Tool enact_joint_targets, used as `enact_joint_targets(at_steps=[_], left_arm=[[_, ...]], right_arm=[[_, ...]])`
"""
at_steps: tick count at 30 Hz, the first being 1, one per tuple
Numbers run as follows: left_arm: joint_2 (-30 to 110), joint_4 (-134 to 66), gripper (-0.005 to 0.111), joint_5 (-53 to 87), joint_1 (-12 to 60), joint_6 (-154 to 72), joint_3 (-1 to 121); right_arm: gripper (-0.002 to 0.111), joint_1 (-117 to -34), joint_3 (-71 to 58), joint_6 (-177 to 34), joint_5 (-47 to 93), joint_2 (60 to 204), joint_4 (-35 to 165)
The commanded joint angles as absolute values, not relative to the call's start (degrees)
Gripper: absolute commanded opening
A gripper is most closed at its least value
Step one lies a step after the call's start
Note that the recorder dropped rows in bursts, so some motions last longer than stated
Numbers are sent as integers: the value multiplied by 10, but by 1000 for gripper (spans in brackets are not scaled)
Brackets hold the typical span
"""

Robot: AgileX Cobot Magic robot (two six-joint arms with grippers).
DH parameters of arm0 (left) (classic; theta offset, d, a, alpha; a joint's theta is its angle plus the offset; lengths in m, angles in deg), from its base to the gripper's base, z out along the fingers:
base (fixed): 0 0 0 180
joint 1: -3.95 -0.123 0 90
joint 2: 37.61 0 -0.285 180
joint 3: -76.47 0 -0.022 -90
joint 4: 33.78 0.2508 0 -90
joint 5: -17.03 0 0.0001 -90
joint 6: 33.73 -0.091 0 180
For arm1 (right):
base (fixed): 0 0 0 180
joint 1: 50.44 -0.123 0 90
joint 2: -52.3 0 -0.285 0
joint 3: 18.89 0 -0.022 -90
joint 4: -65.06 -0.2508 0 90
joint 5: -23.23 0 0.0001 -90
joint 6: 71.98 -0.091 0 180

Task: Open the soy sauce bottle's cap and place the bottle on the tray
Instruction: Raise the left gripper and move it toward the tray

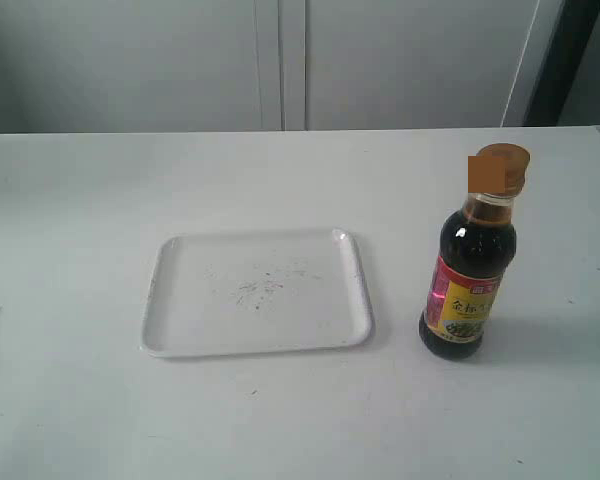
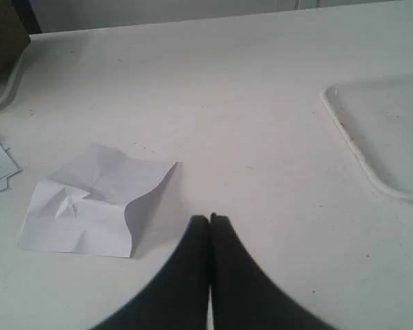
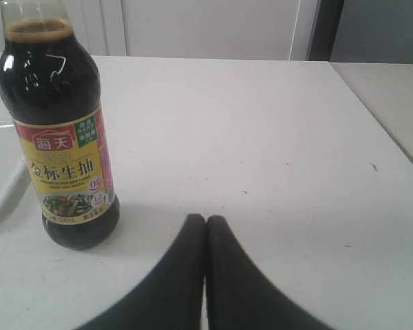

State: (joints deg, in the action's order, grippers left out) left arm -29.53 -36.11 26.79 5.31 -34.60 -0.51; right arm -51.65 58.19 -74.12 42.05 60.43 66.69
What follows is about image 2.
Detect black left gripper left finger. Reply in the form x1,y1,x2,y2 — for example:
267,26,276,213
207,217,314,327
96,215,211,329

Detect crumpled white paper sheet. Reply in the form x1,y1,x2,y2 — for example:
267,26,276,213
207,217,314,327
19,144,177,258

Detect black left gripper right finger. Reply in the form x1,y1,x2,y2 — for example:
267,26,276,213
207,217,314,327
210,213,333,329

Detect white plastic tray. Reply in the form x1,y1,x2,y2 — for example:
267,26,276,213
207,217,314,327
321,74,413,202

